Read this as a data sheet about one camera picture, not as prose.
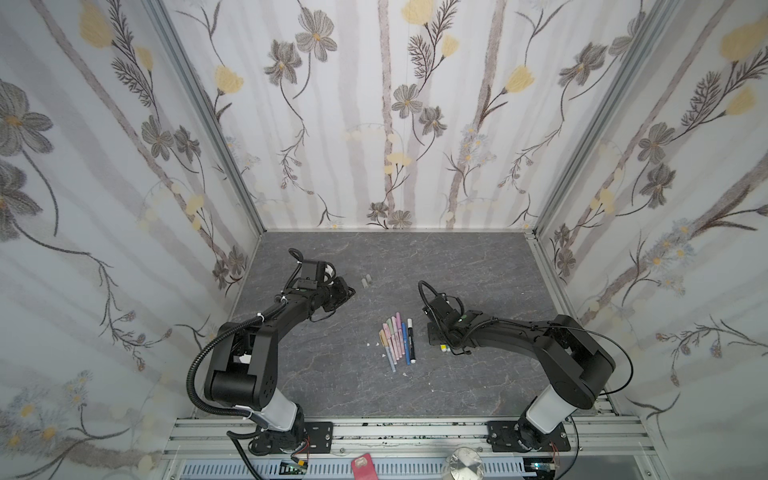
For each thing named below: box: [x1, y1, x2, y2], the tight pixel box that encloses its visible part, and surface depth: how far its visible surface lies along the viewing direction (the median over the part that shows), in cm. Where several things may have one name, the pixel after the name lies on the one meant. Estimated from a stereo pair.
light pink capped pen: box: [382, 323, 397, 365], surface depth 92 cm
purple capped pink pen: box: [396, 312, 406, 355], surface depth 95 cm
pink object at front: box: [352, 453, 379, 480], surface depth 71 cm
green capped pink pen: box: [386, 318, 399, 361], surface depth 95 cm
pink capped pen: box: [391, 316, 403, 359], surface depth 93 cm
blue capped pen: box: [401, 322, 411, 365], surface depth 92 cm
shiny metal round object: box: [446, 446, 484, 480], surface depth 60 cm
